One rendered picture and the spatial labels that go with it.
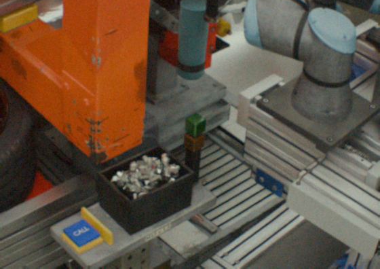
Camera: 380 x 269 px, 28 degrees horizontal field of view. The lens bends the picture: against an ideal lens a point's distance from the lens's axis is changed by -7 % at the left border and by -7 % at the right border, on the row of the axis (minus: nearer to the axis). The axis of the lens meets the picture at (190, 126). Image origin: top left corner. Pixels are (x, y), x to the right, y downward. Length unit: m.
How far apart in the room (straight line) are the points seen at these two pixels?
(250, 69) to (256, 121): 1.52
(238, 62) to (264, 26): 1.74
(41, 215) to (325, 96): 0.87
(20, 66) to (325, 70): 0.94
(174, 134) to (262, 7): 1.12
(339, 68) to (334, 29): 0.09
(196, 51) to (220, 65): 1.04
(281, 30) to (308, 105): 0.18
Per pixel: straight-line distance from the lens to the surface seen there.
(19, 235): 2.17
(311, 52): 1.73
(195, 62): 2.45
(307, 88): 1.78
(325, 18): 1.74
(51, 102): 2.18
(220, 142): 2.92
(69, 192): 2.20
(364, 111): 1.87
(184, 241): 2.51
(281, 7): 1.75
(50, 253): 2.30
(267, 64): 3.50
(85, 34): 1.90
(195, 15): 2.36
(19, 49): 2.27
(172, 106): 2.80
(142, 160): 2.06
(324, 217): 1.74
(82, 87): 1.99
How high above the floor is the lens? 1.86
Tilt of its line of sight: 37 degrees down
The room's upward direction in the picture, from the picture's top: 4 degrees clockwise
